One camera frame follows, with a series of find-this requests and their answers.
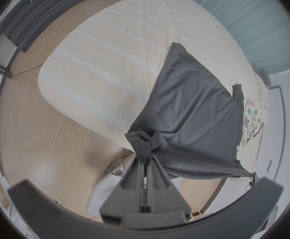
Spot black T-shirt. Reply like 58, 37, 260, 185
124, 42, 258, 182

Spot black cable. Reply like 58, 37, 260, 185
10, 64, 44, 78

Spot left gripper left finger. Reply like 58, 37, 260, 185
100, 157, 146, 217

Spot bed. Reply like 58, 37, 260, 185
37, 0, 285, 216

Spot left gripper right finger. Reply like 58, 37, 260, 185
147, 157, 192, 217

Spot white printed pillow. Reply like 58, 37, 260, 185
256, 74, 270, 127

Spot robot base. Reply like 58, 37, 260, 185
87, 146, 183, 217

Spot grey bedside table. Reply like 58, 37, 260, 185
251, 64, 270, 85

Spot white printed pyjama garment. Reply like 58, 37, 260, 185
242, 99, 265, 149

